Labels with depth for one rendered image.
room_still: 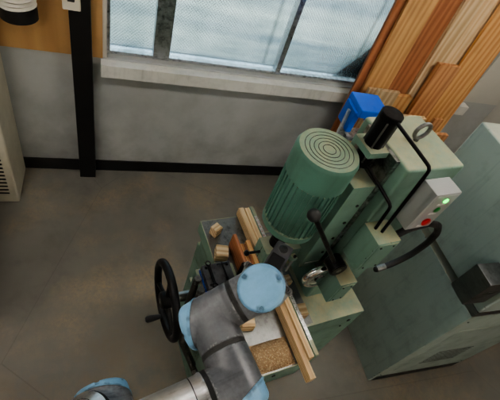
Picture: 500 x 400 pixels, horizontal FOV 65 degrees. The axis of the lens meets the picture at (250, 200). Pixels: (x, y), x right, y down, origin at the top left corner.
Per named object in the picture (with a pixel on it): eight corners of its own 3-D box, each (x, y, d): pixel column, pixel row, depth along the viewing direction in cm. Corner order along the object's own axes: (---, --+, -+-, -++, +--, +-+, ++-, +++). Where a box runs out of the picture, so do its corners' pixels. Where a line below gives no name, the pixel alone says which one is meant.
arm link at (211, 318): (188, 359, 71) (248, 326, 71) (167, 304, 76) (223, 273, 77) (205, 364, 79) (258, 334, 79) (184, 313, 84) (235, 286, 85)
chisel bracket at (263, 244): (251, 251, 137) (259, 236, 131) (286, 244, 143) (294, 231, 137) (259, 268, 133) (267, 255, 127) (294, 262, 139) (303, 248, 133)
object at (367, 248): (342, 250, 126) (364, 222, 115) (363, 245, 130) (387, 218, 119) (355, 272, 122) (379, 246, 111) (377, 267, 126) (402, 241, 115)
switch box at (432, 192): (393, 214, 118) (425, 178, 107) (417, 210, 122) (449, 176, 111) (404, 231, 115) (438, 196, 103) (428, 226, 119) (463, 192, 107)
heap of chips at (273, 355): (245, 348, 123) (248, 343, 120) (284, 336, 129) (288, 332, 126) (255, 376, 118) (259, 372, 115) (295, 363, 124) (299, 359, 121)
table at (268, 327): (173, 232, 150) (175, 223, 146) (245, 222, 163) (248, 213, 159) (221, 396, 117) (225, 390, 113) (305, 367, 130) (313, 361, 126)
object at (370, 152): (344, 151, 110) (374, 102, 97) (366, 150, 113) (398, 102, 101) (358, 172, 105) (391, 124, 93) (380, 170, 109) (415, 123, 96)
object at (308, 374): (236, 213, 157) (238, 208, 154) (240, 213, 158) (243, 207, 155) (305, 383, 121) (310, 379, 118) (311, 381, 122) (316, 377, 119)
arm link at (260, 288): (225, 278, 74) (271, 253, 74) (231, 278, 86) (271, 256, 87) (248, 325, 72) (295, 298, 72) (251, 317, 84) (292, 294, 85)
